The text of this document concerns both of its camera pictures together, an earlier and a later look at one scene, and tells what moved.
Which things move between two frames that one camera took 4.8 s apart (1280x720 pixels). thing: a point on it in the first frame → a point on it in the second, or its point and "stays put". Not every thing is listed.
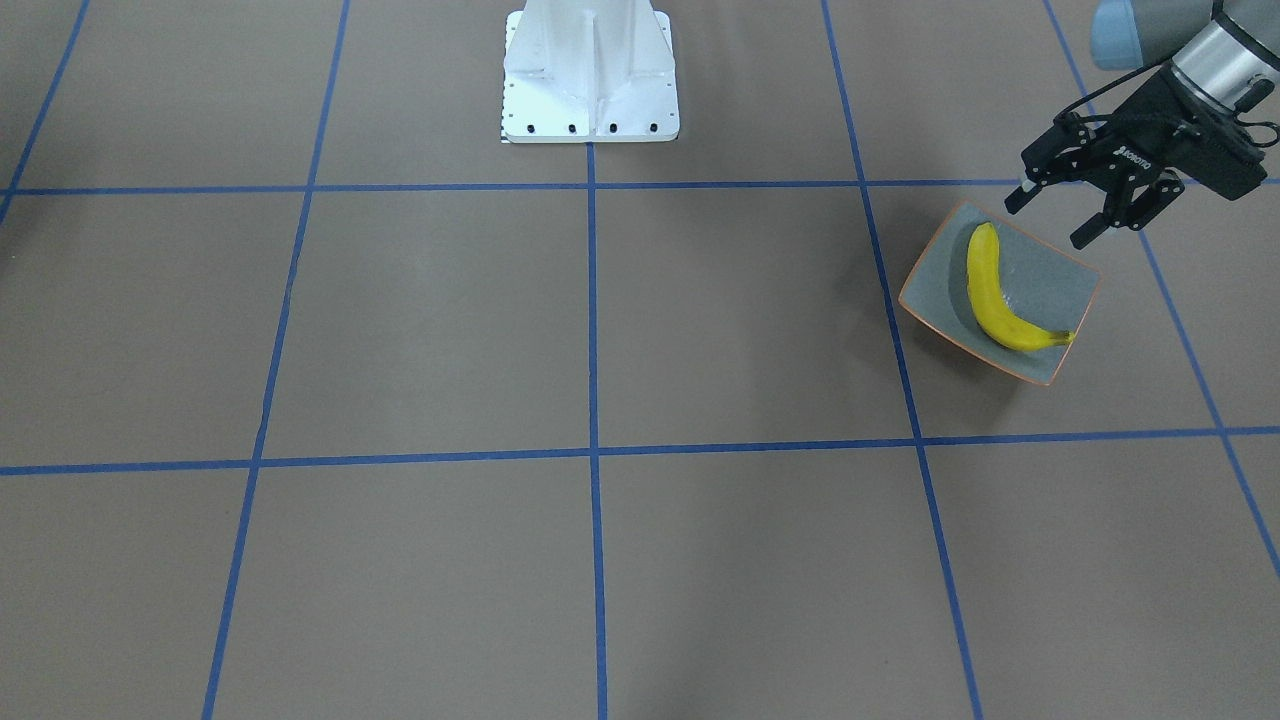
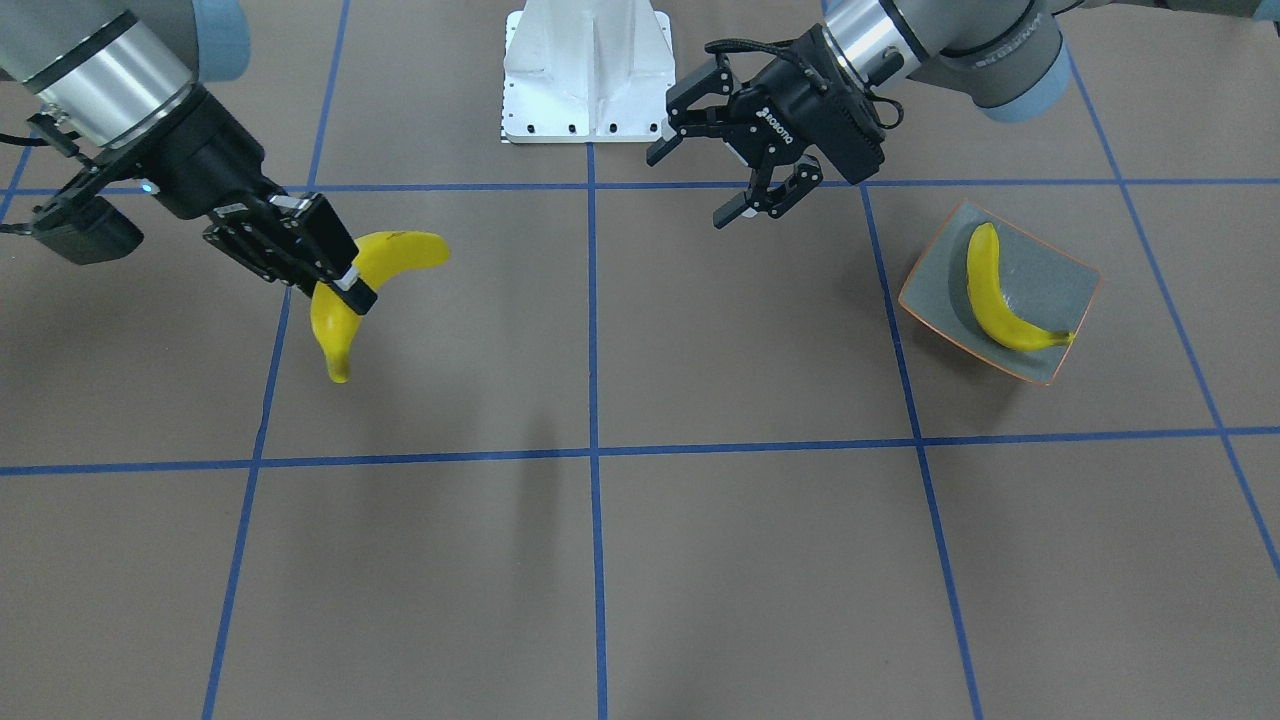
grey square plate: x=1046 y=283 stays put
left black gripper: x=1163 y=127 → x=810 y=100
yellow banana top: x=995 y=312 stays put
